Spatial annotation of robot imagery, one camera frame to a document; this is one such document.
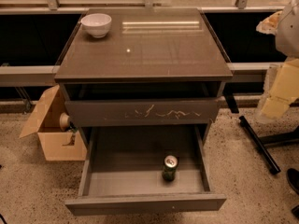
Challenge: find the open cardboard box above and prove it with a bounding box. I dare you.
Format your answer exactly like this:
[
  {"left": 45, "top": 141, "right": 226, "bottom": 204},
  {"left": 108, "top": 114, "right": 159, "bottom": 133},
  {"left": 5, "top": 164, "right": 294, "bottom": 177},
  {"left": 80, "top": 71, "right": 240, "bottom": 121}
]
[{"left": 20, "top": 85, "right": 87, "bottom": 161}]

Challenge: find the black shoe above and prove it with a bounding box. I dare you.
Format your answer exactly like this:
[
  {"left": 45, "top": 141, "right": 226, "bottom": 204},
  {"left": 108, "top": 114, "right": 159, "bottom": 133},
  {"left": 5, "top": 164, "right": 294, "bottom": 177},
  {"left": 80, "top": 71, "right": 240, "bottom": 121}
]
[{"left": 287, "top": 168, "right": 299, "bottom": 194}]

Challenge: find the grey metal railing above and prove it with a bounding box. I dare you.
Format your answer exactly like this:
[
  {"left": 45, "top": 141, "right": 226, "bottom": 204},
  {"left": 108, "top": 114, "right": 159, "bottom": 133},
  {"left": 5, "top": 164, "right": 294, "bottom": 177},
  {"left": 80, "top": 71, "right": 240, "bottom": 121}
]
[{"left": 0, "top": 62, "right": 282, "bottom": 87}]

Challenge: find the dark grey drawer cabinet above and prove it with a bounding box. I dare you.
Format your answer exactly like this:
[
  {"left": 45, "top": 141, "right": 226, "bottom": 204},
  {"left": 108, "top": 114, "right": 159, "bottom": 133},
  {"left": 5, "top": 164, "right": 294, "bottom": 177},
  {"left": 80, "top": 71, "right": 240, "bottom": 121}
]
[{"left": 55, "top": 7, "right": 232, "bottom": 142}]

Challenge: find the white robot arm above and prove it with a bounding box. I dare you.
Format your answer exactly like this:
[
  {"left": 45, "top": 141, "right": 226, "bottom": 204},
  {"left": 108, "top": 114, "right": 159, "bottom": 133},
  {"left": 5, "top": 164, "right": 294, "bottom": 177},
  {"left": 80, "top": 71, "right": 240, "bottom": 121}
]
[{"left": 256, "top": 0, "right": 299, "bottom": 123}]

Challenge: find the white ceramic bowl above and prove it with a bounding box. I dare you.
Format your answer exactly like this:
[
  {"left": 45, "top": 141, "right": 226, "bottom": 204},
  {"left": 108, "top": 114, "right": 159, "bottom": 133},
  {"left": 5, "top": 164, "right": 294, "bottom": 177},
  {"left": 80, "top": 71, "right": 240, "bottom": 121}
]
[{"left": 80, "top": 13, "right": 112, "bottom": 38}]

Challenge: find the scratched grey top drawer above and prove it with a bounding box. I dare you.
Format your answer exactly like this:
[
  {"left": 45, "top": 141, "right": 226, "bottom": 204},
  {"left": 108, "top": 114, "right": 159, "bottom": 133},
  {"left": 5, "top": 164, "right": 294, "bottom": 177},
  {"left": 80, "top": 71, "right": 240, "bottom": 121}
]
[{"left": 65, "top": 99, "right": 219, "bottom": 127}]

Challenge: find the green soda can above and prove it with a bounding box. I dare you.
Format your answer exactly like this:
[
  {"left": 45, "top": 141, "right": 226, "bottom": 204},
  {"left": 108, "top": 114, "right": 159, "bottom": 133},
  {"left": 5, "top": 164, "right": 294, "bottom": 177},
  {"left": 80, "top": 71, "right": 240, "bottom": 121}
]
[{"left": 162, "top": 155, "right": 178, "bottom": 181}]

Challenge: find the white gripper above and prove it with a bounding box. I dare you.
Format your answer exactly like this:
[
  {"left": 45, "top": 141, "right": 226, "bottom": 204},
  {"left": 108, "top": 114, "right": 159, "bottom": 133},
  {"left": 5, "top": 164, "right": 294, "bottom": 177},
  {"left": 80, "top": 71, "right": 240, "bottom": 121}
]
[{"left": 255, "top": 58, "right": 299, "bottom": 123}]

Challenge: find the open grey middle drawer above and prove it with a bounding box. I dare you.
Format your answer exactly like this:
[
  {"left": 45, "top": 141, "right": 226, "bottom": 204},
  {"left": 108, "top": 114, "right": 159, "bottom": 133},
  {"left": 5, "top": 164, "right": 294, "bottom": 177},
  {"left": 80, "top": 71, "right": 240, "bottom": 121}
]
[{"left": 65, "top": 125, "right": 226, "bottom": 216}]

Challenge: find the black metal stand leg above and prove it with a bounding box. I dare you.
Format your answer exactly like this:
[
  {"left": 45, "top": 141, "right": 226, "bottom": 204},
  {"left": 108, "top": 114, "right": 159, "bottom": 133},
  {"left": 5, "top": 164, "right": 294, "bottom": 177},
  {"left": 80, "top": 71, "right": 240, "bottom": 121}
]
[{"left": 224, "top": 91, "right": 299, "bottom": 175}]

